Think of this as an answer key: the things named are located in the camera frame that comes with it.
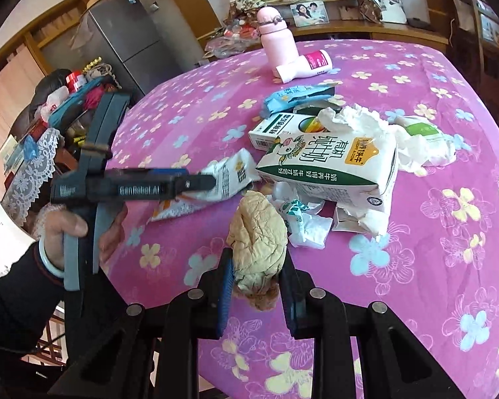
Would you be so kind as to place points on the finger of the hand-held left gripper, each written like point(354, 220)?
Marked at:
point(195, 183)

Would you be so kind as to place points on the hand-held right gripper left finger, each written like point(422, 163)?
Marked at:
point(226, 299)

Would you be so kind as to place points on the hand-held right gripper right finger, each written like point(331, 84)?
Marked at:
point(289, 305)

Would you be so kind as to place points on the white snack bag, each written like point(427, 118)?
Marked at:
point(228, 174)

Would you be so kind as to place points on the beige paper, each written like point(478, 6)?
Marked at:
point(255, 237)

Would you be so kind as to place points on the small white green wrapper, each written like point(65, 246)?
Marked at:
point(303, 224)

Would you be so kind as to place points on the white green medicine box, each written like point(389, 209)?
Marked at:
point(282, 129)

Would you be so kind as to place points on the white green milk carton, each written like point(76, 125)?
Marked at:
point(337, 166)

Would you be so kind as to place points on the white tissue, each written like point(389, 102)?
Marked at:
point(357, 122)

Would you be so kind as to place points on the person's left forearm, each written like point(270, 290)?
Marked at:
point(16, 299)

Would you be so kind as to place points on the person's left hand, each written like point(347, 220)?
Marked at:
point(64, 226)

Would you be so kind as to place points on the white lace cloth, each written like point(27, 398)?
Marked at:
point(29, 170)

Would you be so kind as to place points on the teal bag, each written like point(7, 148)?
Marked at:
point(72, 108)

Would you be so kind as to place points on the torn white paper piece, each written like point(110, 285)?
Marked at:
point(359, 220)

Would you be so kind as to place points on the blue wrapper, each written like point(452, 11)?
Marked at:
point(291, 97)

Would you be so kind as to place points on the pink floral tablecloth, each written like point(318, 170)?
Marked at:
point(420, 249)

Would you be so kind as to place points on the pile of plastic bags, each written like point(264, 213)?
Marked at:
point(228, 41)

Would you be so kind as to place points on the grey refrigerator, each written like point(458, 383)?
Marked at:
point(120, 37)

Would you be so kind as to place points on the pink bottle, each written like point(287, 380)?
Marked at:
point(270, 37)

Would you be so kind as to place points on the white bottle magenta label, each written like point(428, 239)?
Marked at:
point(310, 64)

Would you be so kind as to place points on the framed couple photo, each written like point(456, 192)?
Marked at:
point(310, 13)

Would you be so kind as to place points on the low wooden cabinet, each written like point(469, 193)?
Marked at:
point(378, 33)

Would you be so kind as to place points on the large leaning photo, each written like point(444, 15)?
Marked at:
point(386, 6)

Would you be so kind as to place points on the wooden shelf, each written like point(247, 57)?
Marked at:
point(482, 20)

